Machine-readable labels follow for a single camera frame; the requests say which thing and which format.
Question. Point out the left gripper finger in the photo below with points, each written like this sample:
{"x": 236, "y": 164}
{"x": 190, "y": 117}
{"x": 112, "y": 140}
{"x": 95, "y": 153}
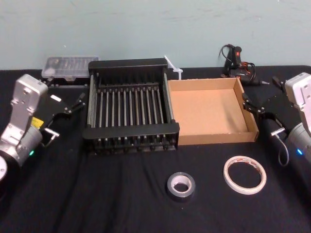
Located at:
{"x": 75, "y": 105}
{"x": 51, "y": 81}

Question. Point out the black rack with steel bars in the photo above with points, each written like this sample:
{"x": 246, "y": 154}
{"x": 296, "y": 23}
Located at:
{"x": 131, "y": 131}

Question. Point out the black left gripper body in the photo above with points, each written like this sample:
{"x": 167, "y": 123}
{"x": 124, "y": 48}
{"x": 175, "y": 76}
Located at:
{"x": 52, "y": 106}

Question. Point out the black table cloth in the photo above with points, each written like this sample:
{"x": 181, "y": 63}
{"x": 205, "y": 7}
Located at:
{"x": 121, "y": 194}

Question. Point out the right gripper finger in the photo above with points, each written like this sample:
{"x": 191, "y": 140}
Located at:
{"x": 252, "y": 105}
{"x": 277, "y": 82}

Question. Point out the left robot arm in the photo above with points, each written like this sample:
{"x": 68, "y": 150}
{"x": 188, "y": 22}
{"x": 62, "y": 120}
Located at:
{"x": 23, "y": 102}

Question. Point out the shallow brown cardboard tray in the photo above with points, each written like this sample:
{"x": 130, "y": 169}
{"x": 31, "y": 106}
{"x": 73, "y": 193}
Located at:
{"x": 206, "y": 114}

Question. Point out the roll of white tape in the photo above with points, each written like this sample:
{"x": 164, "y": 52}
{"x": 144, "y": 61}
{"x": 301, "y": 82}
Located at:
{"x": 243, "y": 190}

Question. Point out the clear plastic case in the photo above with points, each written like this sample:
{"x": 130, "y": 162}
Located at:
{"x": 70, "y": 68}

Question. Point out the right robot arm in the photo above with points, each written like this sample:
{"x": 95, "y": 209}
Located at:
{"x": 300, "y": 97}

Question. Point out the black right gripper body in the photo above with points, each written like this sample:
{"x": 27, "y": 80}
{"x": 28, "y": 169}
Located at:
{"x": 279, "y": 109}

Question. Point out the roll of silver tape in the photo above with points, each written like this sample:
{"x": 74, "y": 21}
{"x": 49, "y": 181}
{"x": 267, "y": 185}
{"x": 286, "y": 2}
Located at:
{"x": 181, "y": 197}

